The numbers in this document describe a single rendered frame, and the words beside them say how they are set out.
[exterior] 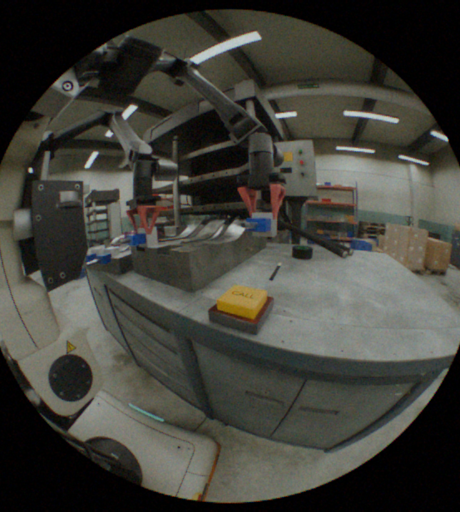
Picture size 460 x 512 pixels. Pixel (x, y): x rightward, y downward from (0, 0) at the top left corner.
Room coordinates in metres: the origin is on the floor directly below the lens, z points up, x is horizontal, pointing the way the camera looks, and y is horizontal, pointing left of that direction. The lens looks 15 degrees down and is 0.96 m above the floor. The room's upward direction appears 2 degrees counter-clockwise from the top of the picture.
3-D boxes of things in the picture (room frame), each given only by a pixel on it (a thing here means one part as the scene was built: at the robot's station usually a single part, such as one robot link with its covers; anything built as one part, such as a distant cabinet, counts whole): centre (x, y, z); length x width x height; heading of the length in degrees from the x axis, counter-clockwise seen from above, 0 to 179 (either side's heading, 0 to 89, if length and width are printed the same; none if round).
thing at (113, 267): (0.69, 0.42, 0.86); 0.50 x 0.26 x 0.11; 167
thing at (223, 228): (0.58, 0.08, 0.92); 0.35 x 0.16 x 0.09; 150
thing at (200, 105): (1.67, 0.12, 1.75); 1.30 x 0.89 x 0.62; 60
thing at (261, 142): (0.38, -0.09, 1.12); 0.07 x 0.06 x 0.07; 144
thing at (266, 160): (0.37, -0.08, 1.06); 0.10 x 0.07 x 0.07; 58
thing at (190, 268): (0.58, 0.07, 0.87); 0.50 x 0.26 x 0.14; 150
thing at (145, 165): (0.42, 0.23, 1.10); 0.07 x 0.06 x 0.07; 132
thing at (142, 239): (0.38, 0.25, 0.91); 0.13 x 0.05 x 0.05; 149
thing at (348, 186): (5.37, -3.85, 1.14); 2.06 x 0.65 x 2.27; 60
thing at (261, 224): (0.34, -0.06, 0.93); 0.13 x 0.05 x 0.05; 148
